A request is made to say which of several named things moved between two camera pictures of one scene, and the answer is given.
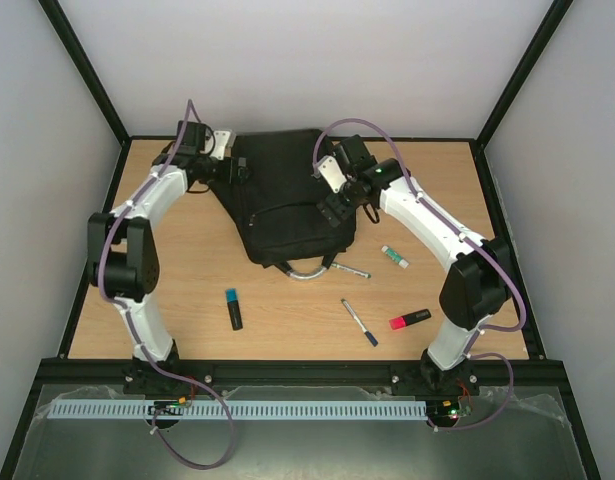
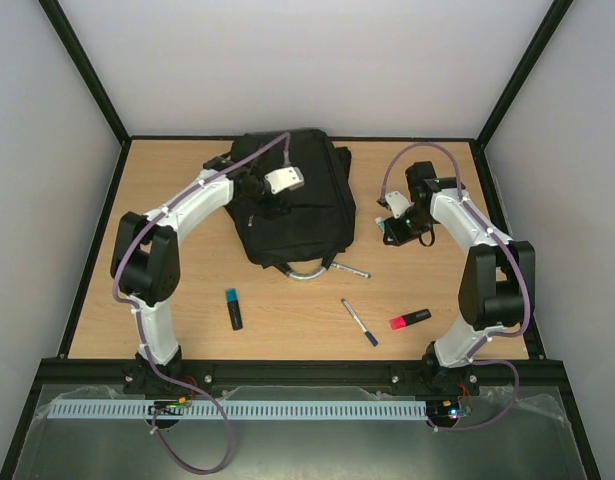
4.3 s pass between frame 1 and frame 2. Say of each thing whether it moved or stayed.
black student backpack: stayed
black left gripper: moved
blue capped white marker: stayed
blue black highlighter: stayed
